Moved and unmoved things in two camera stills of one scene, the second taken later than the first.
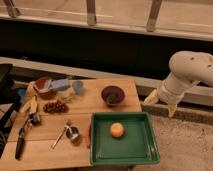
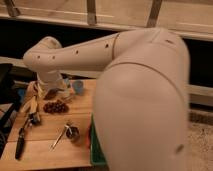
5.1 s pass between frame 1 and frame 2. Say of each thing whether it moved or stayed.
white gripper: moved
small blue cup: stayed
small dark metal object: stayed
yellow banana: stayed
